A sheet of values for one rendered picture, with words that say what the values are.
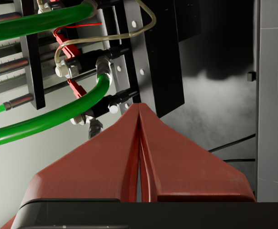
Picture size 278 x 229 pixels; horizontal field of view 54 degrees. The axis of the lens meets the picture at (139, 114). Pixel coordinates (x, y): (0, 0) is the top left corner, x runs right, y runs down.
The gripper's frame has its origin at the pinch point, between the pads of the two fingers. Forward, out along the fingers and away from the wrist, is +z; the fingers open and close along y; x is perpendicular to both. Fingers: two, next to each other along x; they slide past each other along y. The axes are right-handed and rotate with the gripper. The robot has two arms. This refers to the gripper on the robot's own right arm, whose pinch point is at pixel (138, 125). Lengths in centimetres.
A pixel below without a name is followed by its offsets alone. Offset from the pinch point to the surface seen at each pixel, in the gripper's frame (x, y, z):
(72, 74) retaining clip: 10.5, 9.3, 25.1
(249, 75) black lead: 15.2, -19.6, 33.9
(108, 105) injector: 18.1, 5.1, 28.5
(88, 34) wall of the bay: 18, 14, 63
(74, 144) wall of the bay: 45, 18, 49
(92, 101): 7.0, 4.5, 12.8
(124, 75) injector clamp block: 16.8, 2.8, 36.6
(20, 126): 6.6, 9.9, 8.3
